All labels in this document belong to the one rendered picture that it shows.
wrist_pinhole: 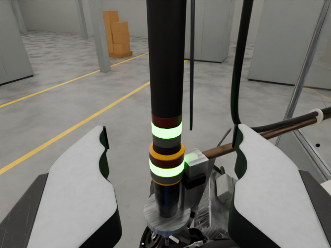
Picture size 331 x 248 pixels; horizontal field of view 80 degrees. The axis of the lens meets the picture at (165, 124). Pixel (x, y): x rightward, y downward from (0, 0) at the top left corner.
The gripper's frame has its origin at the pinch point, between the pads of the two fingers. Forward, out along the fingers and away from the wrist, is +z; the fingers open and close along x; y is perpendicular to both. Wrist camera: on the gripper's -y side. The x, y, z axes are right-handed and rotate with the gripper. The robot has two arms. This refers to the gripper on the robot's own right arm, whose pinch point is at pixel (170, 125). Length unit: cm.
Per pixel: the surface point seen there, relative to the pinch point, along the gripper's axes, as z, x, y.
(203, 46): 724, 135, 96
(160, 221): 6.7, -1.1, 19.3
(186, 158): 9.4, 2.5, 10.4
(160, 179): 6.5, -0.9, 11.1
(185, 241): 17.2, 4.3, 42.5
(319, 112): 20.5, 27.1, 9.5
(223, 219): 32, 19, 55
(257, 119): 297, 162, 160
